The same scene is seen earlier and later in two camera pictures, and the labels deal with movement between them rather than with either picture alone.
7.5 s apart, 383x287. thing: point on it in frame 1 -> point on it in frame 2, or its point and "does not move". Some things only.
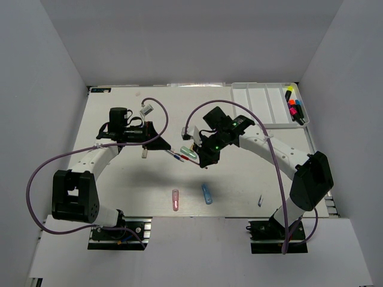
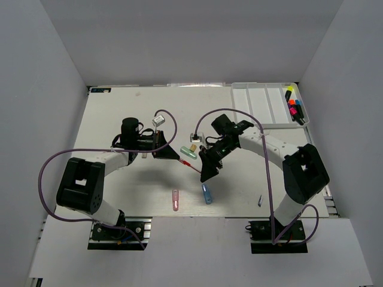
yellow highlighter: x=288 y=92 does not move
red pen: x=185 y=157 -> x=188 y=164
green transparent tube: x=188 y=152 does not move
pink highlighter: x=292 y=110 does not move
